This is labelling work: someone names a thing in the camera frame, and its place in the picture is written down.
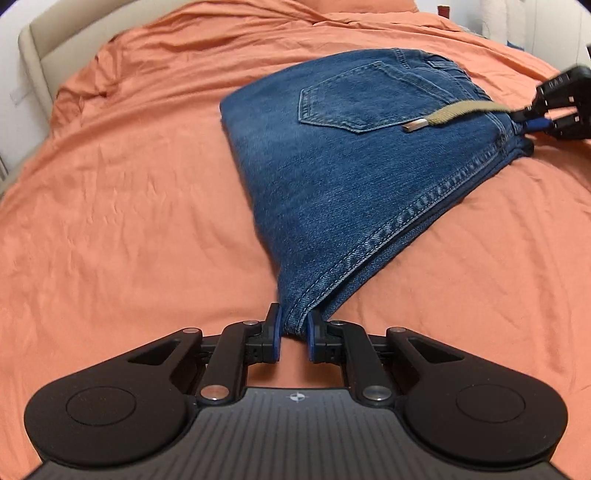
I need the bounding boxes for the blue denim jeans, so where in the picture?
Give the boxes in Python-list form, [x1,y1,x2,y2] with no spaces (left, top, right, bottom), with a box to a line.
[221,48,534,337]

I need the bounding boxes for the white bedside furniture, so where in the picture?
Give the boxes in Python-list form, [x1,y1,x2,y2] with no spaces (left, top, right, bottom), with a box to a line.
[480,1,590,69]

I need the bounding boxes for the beige bed headboard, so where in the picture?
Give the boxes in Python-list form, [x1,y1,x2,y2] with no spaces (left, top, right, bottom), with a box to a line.
[18,1,176,116]

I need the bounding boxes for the white wall socket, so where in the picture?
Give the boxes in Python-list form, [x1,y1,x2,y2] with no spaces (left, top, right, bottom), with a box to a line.
[10,86,31,106]

